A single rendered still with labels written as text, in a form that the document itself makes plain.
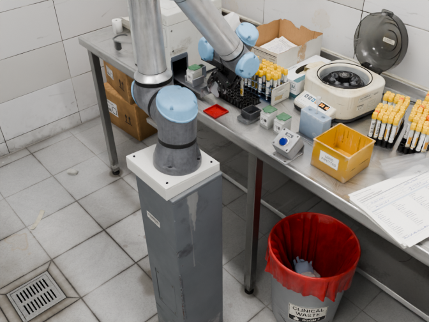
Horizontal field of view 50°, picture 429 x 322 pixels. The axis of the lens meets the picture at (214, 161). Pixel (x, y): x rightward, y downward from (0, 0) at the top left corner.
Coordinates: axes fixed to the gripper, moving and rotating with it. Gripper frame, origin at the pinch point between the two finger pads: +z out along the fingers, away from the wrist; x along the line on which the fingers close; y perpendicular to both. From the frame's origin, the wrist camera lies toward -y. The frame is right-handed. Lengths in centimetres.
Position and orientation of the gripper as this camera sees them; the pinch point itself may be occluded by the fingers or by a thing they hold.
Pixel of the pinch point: (210, 89)
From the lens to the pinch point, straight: 177.6
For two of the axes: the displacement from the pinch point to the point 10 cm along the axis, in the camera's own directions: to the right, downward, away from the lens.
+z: -3.2, 4.5, 8.4
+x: 7.5, -4.2, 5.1
